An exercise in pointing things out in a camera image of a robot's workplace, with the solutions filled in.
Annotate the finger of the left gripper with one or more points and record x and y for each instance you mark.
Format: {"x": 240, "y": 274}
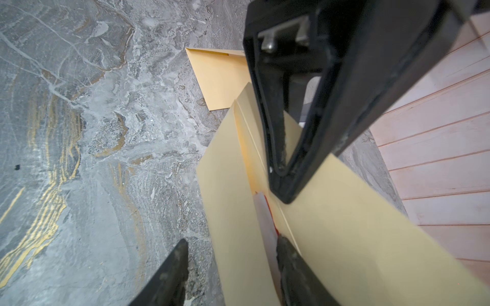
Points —
{"x": 324, "y": 71}

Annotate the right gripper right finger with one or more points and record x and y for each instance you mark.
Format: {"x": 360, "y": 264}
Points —
{"x": 299, "y": 285}

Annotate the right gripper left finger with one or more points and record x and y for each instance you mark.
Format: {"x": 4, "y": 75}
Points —
{"x": 168, "y": 285}

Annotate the red bordered card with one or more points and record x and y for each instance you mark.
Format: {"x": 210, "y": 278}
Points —
{"x": 269, "y": 235}

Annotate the yellow envelope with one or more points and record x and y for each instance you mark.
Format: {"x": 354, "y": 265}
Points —
{"x": 360, "y": 247}
{"x": 221, "y": 74}

